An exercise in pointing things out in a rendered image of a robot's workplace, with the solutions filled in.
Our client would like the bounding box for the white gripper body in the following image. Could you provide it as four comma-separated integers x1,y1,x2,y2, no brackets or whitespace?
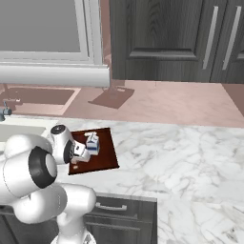
74,148,92,163

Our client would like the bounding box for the dark drawer front with handle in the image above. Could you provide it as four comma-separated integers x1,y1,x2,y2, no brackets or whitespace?
85,193,158,231

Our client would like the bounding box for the white and blue milk carton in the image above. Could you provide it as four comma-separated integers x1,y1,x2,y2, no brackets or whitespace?
84,131,101,156

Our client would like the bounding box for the silver drawer handle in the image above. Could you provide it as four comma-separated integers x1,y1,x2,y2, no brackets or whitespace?
94,201,129,213

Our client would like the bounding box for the grey tap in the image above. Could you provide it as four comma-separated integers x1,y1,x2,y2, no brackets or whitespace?
0,106,13,122

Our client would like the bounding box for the wide dark wood cabinet door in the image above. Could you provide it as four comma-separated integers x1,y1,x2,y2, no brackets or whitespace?
109,0,229,83

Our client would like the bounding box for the narrow dark wood cabinet door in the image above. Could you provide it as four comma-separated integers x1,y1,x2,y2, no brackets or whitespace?
209,0,244,85

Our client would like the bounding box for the white framed window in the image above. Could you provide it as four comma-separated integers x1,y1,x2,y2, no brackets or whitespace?
0,0,105,65

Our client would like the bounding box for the dark base cabinet door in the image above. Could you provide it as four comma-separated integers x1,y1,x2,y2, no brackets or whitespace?
0,205,63,244

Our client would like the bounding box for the white sink basin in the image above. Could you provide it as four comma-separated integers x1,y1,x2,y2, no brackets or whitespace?
0,123,48,152

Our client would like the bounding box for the white window sill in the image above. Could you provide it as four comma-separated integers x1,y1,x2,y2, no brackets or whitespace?
0,62,112,89

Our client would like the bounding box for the dark plain drawer front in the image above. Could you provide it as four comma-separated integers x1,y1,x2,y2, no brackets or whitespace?
83,220,158,244

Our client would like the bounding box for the silver bar door handle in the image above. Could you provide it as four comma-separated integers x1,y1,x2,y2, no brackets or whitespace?
221,5,243,71
202,5,220,71

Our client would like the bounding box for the dark red tray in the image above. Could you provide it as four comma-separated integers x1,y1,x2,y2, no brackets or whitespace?
68,127,120,176

